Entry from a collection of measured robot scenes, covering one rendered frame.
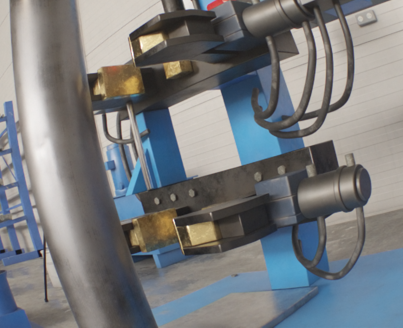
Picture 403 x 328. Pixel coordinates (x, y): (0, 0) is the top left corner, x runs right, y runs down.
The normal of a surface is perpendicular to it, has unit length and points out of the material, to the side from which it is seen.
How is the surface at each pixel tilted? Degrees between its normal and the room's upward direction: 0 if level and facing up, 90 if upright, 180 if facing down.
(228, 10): 90
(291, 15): 131
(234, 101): 90
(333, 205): 124
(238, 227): 90
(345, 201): 116
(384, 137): 90
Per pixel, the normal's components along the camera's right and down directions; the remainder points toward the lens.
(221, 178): -0.69, 0.16
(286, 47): 0.68, -0.22
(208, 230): -0.04, -0.03
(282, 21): -0.26, 0.83
